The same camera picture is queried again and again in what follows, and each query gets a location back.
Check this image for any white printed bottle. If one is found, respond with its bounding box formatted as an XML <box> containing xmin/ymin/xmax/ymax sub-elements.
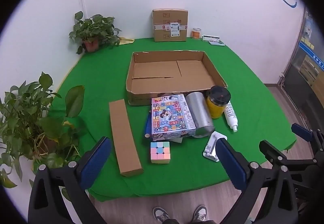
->
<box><xmin>223</xmin><ymin>101</ymin><xmax>239</xmax><ymax>133</ymax></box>

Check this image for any sealed cardboard box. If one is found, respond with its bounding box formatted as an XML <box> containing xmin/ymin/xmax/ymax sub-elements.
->
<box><xmin>152</xmin><ymin>8</ymin><xmax>189</xmax><ymax>42</ymax></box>

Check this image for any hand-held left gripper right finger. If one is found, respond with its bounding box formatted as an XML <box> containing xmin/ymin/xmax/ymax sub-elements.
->
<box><xmin>215</xmin><ymin>138</ymin><xmax>298</xmax><ymax>224</ymax></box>

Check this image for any person's right shoe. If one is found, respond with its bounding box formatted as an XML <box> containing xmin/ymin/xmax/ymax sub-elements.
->
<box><xmin>192</xmin><ymin>205</ymin><xmax>207</xmax><ymax>223</ymax></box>

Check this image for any white folding phone stand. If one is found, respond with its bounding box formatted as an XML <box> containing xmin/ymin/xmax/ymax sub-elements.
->
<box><xmin>203</xmin><ymin>131</ymin><xmax>227</xmax><ymax>162</ymax></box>

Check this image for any colourful printed game box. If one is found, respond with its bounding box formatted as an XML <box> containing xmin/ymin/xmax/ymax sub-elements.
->
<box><xmin>151</xmin><ymin>94</ymin><xmax>196</xmax><ymax>141</ymax></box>

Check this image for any large leafy potted plant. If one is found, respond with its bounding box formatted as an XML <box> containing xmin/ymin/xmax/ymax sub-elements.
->
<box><xmin>0</xmin><ymin>71</ymin><xmax>85</xmax><ymax>202</ymax></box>

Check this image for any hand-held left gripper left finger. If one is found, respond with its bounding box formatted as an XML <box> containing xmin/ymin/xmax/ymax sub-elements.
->
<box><xmin>27</xmin><ymin>136</ymin><xmax>112</xmax><ymax>224</ymax></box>

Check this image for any person's left shoe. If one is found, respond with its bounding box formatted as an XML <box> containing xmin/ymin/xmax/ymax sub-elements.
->
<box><xmin>152</xmin><ymin>207</ymin><xmax>169</xmax><ymax>223</ymax></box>

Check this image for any small potted plant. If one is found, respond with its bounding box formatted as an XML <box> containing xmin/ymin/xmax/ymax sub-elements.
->
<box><xmin>69</xmin><ymin>11</ymin><xmax>122</xmax><ymax>54</ymax></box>

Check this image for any yellow jar with black lid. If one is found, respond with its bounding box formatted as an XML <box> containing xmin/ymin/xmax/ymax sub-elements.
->
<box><xmin>206</xmin><ymin>85</ymin><xmax>231</xmax><ymax>119</ymax></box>

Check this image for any pastel puzzle cube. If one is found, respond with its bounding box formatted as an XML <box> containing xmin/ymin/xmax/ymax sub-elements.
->
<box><xmin>150</xmin><ymin>141</ymin><xmax>171</xmax><ymax>164</ymax></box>

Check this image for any green tablecloth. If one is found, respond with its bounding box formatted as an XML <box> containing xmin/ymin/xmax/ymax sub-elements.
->
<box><xmin>48</xmin><ymin>37</ymin><xmax>296</xmax><ymax>200</ymax></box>

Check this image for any person's shoe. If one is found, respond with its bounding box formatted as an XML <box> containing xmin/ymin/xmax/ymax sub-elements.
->
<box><xmin>152</xmin><ymin>207</ymin><xmax>169</xmax><ymax>223</ymax></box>
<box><xmin>192</xmin><ymin>205</ymin><xmax>207</xmax><ymax>223</ymax></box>

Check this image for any glass partition with blue stripe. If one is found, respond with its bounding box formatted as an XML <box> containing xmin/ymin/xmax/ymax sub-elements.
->
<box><xmin>285</xmin><ymin>8</ymin><xmax>324</xmax><ymax>116</ymax></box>

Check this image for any long cardboard box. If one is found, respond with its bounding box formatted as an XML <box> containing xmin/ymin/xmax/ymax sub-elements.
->
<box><xmin>109</xmin><ymin>99</ymin><xmax>144</xmax><ymax>177</ymax></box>

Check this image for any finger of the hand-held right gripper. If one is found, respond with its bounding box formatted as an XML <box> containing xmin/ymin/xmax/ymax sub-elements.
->
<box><xmin>259</xmin><ymin>140</ymin><xmax>317</xmax><ymax>172</ymax></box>
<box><xmin>291</xmin><ymin>123</ymin><xmax>324</xmax><ymax>144</ymax></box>

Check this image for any silver metal cylinder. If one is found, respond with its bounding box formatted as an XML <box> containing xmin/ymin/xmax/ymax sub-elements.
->
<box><xmin>185</xmin><ymin>92</ymin><xmax>215</xmax><ymax>138</ymax></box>

